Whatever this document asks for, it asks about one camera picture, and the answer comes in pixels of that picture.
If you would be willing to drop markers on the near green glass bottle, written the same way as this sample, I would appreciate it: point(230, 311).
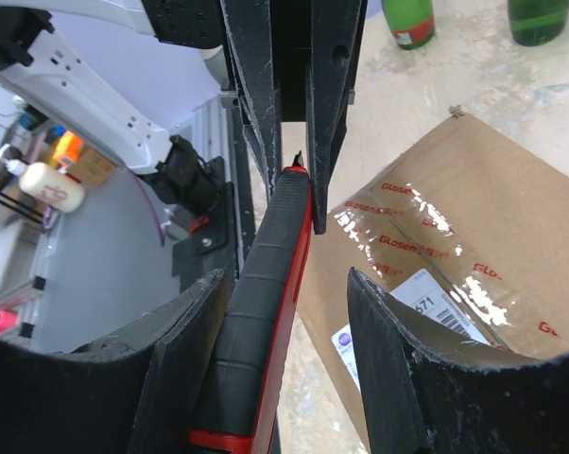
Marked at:
point(537, 22)

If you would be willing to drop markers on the brown cardboard express box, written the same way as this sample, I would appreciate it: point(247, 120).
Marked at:
point(468, 229)

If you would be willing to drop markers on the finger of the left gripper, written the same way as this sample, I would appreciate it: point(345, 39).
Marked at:
point(336, 29)
point(249, 35)

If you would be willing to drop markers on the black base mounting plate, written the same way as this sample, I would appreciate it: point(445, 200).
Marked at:
point(223, 242)

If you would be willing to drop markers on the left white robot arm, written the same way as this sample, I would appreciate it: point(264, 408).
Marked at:
point(286, 61)

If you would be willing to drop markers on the red black utility knife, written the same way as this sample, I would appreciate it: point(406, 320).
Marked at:
point(237, 405)

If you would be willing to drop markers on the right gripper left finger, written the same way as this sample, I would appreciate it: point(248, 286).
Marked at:
point(132, 391)

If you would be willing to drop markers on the far green glass bottle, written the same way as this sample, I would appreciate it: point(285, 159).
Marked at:
point(411, 22)

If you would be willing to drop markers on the green glass bottle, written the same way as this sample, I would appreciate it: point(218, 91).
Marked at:
point(537, 22)
point(411, 22)

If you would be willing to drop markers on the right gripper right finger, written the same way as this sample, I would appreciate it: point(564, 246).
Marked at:
point(428, 389)

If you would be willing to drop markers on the beige pump dispenser bottle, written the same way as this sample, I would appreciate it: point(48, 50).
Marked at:
point(43, 182)

